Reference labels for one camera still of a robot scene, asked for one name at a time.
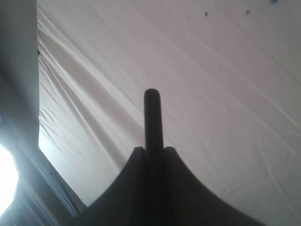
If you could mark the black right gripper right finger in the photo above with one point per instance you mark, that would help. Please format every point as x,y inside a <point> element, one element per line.
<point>192,203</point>

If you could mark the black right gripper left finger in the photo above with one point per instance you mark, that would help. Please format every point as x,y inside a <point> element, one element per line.
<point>122,203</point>

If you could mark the black paintbrush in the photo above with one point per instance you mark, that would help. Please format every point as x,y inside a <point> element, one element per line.
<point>153,146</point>

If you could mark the white backdrop cloth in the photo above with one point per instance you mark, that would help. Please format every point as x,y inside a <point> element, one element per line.
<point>229,74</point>

